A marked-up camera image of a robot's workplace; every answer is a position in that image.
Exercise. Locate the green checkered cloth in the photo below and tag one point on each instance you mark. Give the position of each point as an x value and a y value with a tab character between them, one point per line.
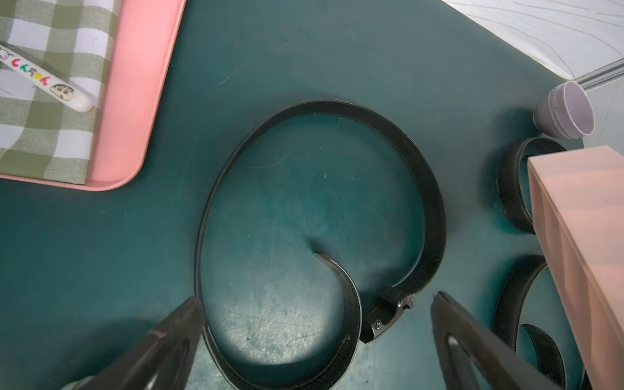
41	138

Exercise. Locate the dark green table mat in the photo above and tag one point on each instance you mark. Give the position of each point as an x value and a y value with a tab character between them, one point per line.
84	276

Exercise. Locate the pink plastic tray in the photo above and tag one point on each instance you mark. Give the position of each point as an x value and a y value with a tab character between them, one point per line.
142	52

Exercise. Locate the pink compartment storage box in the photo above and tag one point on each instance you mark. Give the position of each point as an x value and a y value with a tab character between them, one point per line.
577	211

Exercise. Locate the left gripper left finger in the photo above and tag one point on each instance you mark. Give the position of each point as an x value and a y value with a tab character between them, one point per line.
161	360

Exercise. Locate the white cartoon handle spoon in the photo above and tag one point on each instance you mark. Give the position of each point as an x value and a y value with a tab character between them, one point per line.
47	82

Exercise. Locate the purple small bowl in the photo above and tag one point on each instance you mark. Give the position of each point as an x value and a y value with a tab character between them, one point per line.
565	113

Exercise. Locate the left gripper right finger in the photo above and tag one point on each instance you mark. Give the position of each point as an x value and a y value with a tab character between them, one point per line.
462	343

